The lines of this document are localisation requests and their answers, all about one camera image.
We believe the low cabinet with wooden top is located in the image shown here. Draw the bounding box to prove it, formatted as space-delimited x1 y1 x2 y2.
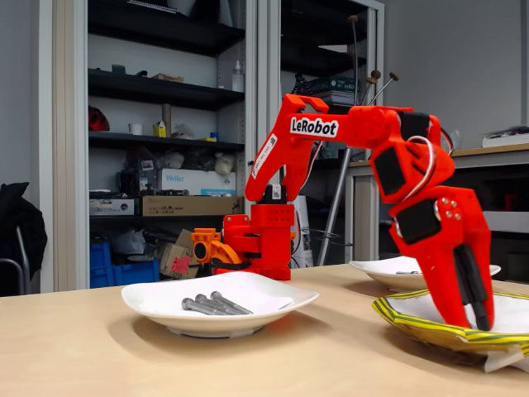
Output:
345 142 529 286

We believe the white plastic bottle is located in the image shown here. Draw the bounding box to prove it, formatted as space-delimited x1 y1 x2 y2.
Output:
231 60 245 93

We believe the wide blue plastic crate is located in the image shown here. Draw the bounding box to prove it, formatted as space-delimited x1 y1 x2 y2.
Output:
112 259 161 287

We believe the red black helmet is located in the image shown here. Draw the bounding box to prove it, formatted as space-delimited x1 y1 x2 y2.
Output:
88 105 111 132

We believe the black red looped servo cable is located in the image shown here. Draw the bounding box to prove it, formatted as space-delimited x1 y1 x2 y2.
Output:
440 127 455 157

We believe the black electronic equipment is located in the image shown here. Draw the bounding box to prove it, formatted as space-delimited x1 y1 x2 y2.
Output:
117 159 163 196

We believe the long brown cardboard box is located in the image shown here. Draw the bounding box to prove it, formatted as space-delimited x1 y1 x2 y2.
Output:
141 195 245 218

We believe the cardboard box with pink label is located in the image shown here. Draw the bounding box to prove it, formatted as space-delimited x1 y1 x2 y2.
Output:
158 228 203 280

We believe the white tray with parts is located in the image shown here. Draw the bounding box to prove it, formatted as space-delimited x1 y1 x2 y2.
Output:
481 125 529 149

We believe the white red servo cable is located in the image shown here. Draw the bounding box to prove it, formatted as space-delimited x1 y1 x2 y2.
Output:
392 135 438 208

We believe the black flexible tripod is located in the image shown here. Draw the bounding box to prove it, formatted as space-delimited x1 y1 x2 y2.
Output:
290 73 310 98

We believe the black jacket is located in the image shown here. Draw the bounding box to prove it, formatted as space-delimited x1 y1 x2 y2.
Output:
0 181 49 297

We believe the flat white printed box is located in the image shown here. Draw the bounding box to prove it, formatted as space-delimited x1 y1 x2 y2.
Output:
88 198 136 217

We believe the yellow black striped paper dish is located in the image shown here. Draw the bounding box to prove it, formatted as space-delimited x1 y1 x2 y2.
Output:
371 288 529 374

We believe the coat stand with wooden knobs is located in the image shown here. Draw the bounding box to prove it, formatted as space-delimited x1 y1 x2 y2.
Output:
316 15 401 268

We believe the white Weller box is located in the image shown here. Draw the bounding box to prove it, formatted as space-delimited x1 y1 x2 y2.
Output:
160 168 237 197

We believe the grey metal chair frame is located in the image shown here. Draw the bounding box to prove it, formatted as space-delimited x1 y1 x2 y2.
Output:
0 225 31 295

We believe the crumpled white plastic bag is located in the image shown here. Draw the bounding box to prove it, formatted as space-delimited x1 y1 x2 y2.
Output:
159 151 186 170

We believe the stack of books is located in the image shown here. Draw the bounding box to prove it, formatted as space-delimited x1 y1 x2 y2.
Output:
307 78 356 107

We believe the crumpled clear packaging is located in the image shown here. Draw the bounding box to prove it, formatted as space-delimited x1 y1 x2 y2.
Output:
170 122 196 141

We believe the translucent plastic bag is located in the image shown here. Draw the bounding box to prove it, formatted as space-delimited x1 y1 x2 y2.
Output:
112 228 146 256

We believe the orange printed plastic part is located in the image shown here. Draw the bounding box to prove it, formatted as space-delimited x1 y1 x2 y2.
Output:
190 227 244 266

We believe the white square ceramic plate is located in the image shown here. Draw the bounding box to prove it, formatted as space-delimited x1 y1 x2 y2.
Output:
121 271 321 339
349 255 502 293

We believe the grey metal shelf cabinet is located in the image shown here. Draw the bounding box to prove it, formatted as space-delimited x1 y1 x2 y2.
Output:
39 0 260 293
256 0 386 268

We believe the small blue plastic crate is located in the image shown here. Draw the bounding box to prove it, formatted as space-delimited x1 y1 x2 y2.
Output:
89 266 115 289
89 242 112 270

